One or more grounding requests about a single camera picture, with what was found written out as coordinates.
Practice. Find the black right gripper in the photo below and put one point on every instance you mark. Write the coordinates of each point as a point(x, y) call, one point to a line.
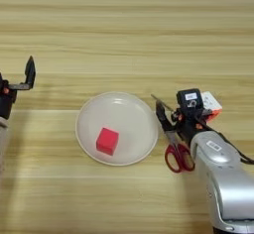
point(190, 125)

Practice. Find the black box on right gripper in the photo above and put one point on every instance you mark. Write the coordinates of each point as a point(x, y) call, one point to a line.
point(190, 100)

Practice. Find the multicolour puzzle cube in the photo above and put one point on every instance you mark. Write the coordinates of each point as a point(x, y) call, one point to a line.
point(211, 100)

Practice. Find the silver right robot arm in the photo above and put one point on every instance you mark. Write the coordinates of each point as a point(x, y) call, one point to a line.
point(225, 178)

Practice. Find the red cube block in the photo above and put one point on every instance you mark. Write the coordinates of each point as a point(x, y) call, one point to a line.
point(107, 141)

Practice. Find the white round plate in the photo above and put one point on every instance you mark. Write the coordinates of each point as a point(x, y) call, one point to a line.
point(132, 125)

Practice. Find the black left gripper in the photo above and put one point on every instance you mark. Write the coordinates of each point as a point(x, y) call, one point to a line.
point(6, 102)

